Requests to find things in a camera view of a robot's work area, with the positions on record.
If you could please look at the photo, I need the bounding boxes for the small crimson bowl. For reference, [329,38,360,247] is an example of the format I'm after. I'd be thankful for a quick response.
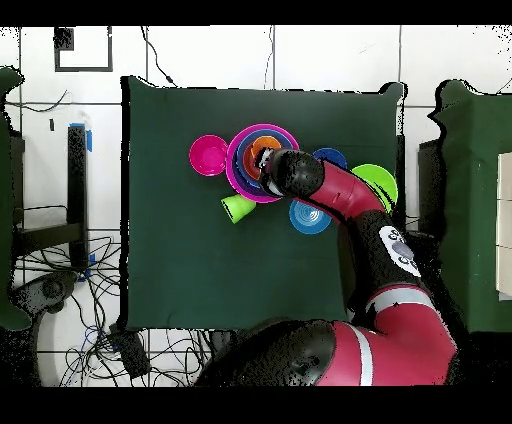
[188,134,230,178]

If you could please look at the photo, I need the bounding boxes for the tangle of black cables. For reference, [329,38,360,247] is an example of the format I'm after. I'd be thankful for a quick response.
[15,235,209,387]

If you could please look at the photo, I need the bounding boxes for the purple bowl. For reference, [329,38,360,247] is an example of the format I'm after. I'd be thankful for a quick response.
[230,157,277,198]

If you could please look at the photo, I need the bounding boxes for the green cup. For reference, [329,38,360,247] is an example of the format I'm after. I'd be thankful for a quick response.
[220,193,257,224]

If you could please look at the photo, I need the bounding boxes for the black floor cable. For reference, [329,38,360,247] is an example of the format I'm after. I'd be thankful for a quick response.
[139,25,179,87]

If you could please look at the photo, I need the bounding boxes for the green cloth covered table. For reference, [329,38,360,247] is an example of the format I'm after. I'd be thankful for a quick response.
[0,65,32,332]
[427,78,512,335]

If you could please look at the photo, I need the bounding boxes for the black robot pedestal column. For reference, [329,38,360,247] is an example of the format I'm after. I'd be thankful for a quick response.
[207,329,241,353]

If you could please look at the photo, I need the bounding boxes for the orange bowl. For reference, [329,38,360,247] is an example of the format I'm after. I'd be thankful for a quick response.
[241,140,266,182]

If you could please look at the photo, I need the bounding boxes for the dark green table cloth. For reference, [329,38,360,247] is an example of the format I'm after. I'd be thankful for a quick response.
[121,75,405,333]

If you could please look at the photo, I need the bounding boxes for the large green bowl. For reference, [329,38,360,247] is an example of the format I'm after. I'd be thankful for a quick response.
[351,163,399,213]

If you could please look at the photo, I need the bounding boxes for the large pink bowl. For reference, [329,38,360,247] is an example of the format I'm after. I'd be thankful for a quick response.
[225,122,300,204]

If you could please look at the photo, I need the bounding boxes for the translucent blue ribbed bowl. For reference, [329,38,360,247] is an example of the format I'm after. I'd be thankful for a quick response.
[288,198,333,236]

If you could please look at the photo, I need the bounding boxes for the black stand with blue tape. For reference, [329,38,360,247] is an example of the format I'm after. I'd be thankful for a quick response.
[11,122,94,283]

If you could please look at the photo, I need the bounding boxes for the black power adapter box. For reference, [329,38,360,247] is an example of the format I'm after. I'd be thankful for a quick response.
[108,322,152,380]

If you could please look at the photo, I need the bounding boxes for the white boxes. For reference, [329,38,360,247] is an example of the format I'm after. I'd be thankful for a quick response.
[495,151,512,301]

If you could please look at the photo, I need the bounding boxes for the small dark blue bowl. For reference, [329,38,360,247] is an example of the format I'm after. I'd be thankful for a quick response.
[312,147,348,169]

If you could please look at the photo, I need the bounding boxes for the black square floor frame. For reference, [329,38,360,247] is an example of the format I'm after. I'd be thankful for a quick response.
[54,25,114,74]

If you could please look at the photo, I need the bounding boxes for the large light blue bowl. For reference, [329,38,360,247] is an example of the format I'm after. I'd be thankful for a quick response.
[235,128,295,190]

